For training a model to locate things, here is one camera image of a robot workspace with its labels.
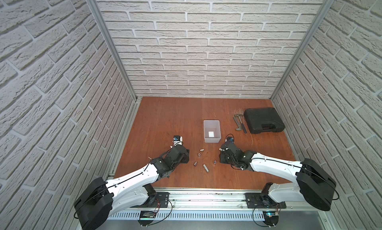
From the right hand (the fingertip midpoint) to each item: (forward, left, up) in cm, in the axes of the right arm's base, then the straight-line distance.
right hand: (221, 156), depth 87 cm
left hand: (+3, +20, +6) cm, 21 cm away
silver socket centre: (+2, +13, 0) cm, 14 cm away
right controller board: (-31, -19, -4) cm, 37 cm away
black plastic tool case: (+23, -32, +2) cm, 40 cm away
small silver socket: (-3, +4, 0) cm, 5 cm away
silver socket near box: (+5, +11, -1) cm, 12 cm away
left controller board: (-26, +41, -1) cm, 49 cm away
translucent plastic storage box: (+19, +3, -2) cm, 20 cm away
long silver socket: (-6, +10, -1) cm, 12 cm away
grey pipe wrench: (+28, -16, -2) cm, 32 cm away
